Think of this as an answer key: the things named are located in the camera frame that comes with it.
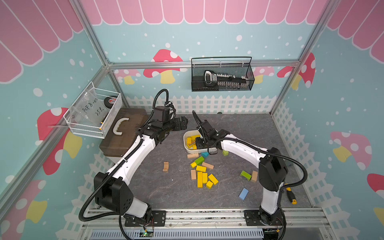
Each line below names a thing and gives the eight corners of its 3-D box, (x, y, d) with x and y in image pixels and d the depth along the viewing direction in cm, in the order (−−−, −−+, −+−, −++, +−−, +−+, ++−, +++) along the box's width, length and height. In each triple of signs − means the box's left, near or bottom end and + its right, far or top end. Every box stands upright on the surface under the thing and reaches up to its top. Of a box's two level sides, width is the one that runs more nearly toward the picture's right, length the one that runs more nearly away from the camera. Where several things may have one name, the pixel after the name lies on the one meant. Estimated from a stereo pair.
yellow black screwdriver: (290, 204, 81) (293, 202, 79) (285, 188, 86) (287, 187, 84) (294, 204, 81) (297, 202, 79) (288, 188, 86) (291, 187, 84)
